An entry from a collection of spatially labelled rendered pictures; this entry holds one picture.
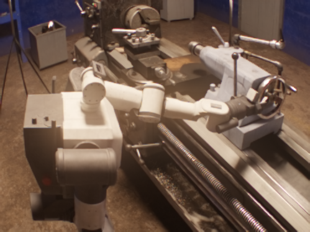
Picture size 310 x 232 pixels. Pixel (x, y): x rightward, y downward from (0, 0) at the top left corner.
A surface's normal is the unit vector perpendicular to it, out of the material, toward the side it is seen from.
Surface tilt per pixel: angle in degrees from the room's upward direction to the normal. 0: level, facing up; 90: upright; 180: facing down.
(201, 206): 0
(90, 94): 90
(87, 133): 42
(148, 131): 90
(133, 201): 0
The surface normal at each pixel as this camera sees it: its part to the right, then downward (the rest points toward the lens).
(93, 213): 0.27, 0.54
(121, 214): -0.03, -0.82
